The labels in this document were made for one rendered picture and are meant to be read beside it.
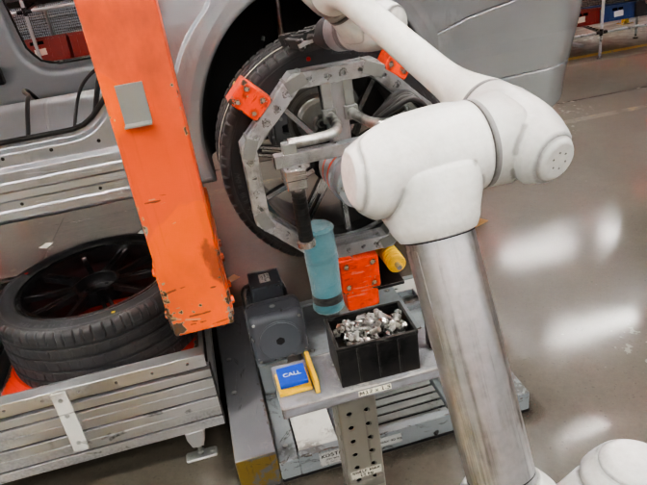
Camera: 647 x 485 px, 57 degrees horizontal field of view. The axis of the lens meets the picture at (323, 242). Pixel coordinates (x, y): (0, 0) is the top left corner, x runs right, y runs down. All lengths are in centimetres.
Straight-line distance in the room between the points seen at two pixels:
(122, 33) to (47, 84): 238
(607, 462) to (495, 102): 55
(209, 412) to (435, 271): 122
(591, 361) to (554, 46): 110
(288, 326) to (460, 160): 115
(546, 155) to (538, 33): 144
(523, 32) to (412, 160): 149
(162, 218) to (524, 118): 92
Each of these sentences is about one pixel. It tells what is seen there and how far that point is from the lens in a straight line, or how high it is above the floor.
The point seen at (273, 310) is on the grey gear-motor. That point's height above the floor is 41.
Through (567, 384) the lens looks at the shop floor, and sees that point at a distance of 217.
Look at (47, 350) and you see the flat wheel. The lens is 196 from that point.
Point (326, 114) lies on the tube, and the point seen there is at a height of 101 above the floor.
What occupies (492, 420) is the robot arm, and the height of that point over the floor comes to 79.
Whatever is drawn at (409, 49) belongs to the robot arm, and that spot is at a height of 121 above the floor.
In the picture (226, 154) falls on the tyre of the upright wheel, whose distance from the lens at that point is 165.
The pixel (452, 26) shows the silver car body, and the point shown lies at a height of 110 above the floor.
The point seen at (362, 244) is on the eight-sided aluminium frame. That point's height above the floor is 61.
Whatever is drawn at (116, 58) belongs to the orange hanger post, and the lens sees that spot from 140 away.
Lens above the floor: 140
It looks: 27 degrees down
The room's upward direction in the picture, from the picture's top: 9 degrees counter-clockwise
